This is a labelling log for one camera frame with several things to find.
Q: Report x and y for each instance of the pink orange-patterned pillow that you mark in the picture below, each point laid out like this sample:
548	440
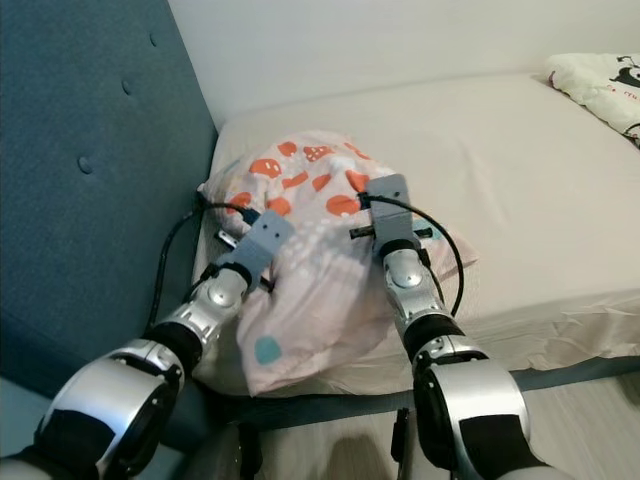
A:
320	310

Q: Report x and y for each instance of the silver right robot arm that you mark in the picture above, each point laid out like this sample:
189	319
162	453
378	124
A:
480	390

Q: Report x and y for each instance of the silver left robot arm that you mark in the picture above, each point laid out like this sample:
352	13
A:
140	390

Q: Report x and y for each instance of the bed with white sheet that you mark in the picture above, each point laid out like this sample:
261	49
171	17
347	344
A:
540	200

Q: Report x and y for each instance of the grey robot lower body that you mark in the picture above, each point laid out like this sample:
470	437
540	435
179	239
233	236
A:
360	455

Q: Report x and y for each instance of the cream cartoon-print comforter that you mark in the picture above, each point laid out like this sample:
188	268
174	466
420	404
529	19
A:
600	90

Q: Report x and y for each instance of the blue upholstered headboard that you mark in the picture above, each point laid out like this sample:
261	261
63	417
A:
90	200

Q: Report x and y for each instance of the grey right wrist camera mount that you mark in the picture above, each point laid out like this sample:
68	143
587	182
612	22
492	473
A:
390	215

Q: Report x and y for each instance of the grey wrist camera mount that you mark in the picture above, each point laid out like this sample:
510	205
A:
265	242
390	215

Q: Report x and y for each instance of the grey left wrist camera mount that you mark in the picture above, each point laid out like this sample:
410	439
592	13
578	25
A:
265	242

